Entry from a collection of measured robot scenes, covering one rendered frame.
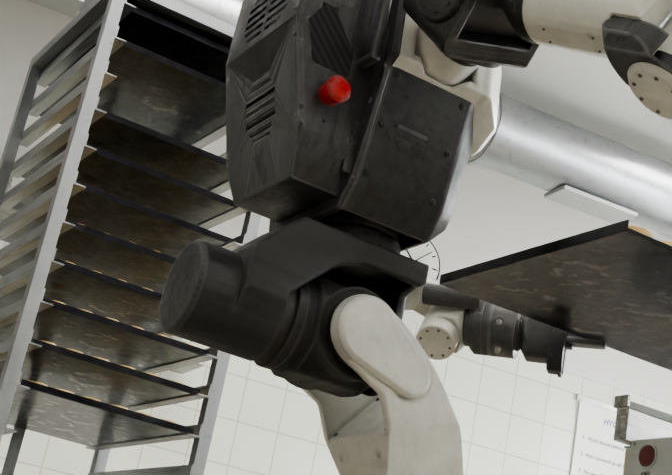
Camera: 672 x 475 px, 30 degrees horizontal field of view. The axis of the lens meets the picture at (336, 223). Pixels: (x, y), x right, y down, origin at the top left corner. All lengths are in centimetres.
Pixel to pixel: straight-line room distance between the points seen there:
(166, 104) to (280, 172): 173
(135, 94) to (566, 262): 170
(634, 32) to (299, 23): 41
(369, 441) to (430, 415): 8
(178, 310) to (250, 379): 434
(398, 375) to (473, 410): 482
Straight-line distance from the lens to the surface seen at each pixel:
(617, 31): 128
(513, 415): 639
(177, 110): 319
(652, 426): 199
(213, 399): 282
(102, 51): 287
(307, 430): 584
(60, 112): 315
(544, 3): 137
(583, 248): 163
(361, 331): 143
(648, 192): 577
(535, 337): 201
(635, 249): 161
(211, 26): 301
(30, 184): 314
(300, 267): 143
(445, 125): 152
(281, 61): 150
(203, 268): 139
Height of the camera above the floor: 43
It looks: 19 degrees up
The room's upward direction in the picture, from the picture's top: 11 degrees clockwise
